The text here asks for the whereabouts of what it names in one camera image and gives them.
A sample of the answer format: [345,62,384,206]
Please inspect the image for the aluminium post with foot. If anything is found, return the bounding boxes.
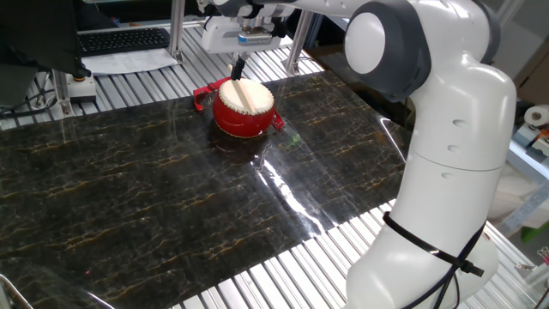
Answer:
[284,10,314,76]

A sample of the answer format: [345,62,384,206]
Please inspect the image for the slanted aluminium post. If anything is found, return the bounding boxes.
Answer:
[497,0,527,29]

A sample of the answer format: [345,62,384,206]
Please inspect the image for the short aluminium profile post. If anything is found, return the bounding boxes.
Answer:
[51,68,73,117]

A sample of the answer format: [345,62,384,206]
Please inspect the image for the brown cardboard box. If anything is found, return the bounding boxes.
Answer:
[514,45,549,106]

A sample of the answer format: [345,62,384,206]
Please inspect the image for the white toilet paper roll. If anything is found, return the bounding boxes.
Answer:
[523,104,549,129]

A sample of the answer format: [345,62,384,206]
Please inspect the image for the tall aluminium profile post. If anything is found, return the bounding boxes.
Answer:
[166,0,186,64]

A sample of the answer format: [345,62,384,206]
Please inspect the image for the black monitor screen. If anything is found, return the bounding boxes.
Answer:
[0,0,92,79]

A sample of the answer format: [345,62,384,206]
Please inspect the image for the orange black device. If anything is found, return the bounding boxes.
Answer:
[526,130,549,163]

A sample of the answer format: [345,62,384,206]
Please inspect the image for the green object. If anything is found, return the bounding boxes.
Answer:
[521,221,549,244]

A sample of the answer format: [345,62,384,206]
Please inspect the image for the black keyboard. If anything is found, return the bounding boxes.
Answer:
[76,27,172,58]

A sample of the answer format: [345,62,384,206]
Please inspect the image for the black cable tie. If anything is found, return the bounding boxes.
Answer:
[382,211,486,278]

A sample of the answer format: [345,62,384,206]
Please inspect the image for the black marble pattern mat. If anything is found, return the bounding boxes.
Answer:
[0,70,413,309]

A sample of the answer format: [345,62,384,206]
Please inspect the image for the silver camera with blue end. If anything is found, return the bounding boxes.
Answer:
[237,32,275,47]

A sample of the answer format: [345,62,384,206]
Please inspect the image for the white emergency stop box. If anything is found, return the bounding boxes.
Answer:
[66,70,98,104]

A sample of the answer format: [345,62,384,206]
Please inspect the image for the aluminium table leg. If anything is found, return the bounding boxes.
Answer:
[499,182,549,237]

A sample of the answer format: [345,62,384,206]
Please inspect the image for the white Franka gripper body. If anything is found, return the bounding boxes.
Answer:
[201,15,293,55]

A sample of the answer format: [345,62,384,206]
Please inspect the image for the white paper sheets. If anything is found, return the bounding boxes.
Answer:
[81,46,179,77]

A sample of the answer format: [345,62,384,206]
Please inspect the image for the wooden drumstick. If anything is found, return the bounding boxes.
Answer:
[228,64,258,115]

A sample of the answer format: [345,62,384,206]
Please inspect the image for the small grey white box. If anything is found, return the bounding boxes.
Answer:
[513,123,540,148]

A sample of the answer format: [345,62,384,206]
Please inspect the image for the white side table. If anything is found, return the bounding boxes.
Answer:
[507,136,549,184]

